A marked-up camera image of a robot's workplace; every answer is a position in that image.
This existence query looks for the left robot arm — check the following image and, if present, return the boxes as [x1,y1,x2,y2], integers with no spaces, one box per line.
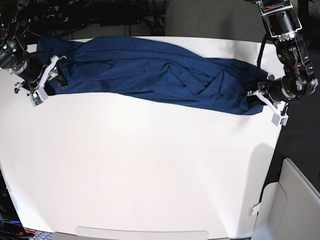
[251,0,319,104]

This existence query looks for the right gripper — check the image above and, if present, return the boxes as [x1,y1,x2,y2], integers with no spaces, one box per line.
[14,58,69,96]

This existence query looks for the blue long-sleeve T-shirt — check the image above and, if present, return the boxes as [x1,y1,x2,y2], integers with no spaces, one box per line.
[36,36,263,116]

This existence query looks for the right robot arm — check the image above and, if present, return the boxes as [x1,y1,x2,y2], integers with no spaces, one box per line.
[0,0,68,97]

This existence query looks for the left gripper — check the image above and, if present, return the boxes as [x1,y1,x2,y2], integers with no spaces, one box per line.
[246,79,290,108]

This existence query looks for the tangled black cables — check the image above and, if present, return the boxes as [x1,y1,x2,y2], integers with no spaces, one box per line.
[14,0,101,41]

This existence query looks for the white paper tag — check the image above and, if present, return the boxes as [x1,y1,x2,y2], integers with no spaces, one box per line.
[249,203,261,216]

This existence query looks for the red black tool bottom-left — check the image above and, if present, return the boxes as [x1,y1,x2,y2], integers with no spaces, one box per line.
[18,229,37,238]

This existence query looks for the white plastic bin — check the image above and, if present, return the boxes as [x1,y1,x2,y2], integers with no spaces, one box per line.
[251,158,320,240]

